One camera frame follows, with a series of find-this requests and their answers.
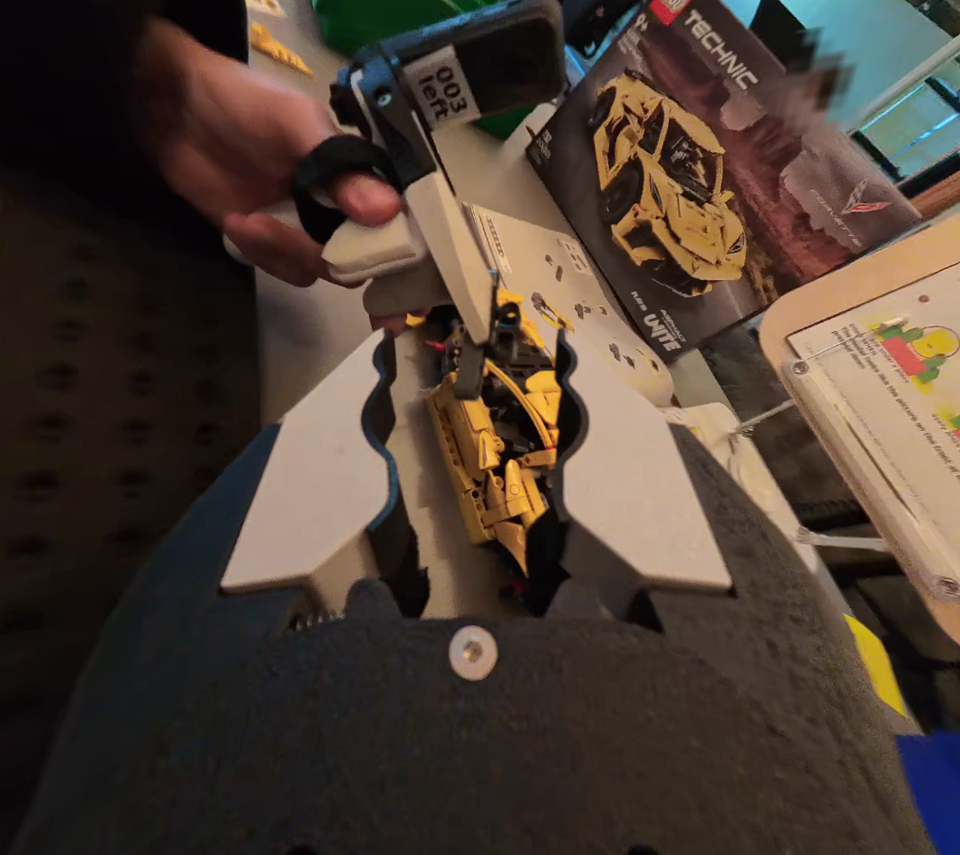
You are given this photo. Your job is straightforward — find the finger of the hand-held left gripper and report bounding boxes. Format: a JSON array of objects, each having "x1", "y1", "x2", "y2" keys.
[{"x1": 405, "y1": 172, "x2": 501, "y2": 348}]

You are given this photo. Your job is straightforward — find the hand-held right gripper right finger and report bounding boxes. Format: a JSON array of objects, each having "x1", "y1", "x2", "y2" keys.
[{"x1": 543, "y1": 330, "x2": 734, "y2": 620}]

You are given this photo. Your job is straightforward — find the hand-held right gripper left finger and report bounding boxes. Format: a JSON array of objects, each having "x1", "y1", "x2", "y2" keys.
[{"x1": 219, "y1": 330, "x2": 432, "y2": 620}]

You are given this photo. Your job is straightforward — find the instruction booklet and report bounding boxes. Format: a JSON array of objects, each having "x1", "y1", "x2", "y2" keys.
[{"x1": 461, "y1": 202, "x2": 744, "y2": 481}]

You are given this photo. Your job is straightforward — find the dark grey brick beam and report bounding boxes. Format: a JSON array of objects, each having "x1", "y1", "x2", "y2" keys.
[{"x1": 452, "y1": 337, "x2": 490, "y2": 402}]

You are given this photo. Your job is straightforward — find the yellow toy brick car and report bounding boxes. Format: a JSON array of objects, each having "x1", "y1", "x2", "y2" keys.
[{"x1": 405, "y1": 288, "x2": 564, "y2": 582}]

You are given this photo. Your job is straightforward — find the grey desk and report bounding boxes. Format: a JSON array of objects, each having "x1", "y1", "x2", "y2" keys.
[{"x1": 172, "y1": 0, "x2": 960, "y2": 855}]

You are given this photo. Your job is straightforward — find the person's left hand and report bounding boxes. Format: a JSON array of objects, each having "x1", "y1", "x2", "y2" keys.
[{"x1": 135, "y1": 18, "x2": 408, "y2": 288}]

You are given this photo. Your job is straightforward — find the green plastic bin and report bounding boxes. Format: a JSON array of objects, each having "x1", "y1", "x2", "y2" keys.
[{"x1": 300, "y1": 0, "x2": 534, "y2": 140}]

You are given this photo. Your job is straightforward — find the dark perforated foam pad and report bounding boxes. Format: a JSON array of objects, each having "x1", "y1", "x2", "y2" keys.
[{"x1": 0, "y1": 165, "x2": 260, "y2": 796}]

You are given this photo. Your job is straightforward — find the toy car set box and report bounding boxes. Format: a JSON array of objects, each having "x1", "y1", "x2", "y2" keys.
[{"x1": 525, "y1": 0, "x2": 924, "y2": 365}]

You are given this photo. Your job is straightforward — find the small yellow black brick piece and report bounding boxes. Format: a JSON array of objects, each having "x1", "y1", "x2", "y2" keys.
[{"x1": 247, "y1": 22, "x2": 312, "y2": 76}]

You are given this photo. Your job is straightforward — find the printed instruction sheet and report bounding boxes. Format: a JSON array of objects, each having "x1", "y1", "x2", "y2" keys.
[{"x1": 787, "y1": 262, "x2": 960, "y2": 571}]

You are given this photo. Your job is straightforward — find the wooden document stand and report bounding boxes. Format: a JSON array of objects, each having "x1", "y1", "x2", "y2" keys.
[{"x1": 731, "y1": 213, "x2": 960, "y2": 646}]

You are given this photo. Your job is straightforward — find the yellow paper slip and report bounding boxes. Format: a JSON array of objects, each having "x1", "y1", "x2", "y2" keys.
[{"x1": 843, "y1": 613, "x2": 912, "y2": 717}]

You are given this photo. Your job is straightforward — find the blue plastic bin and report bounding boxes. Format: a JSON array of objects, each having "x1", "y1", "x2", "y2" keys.
[{"x1": 896, "y1": 731, "x2": 960, "y2": 855}]

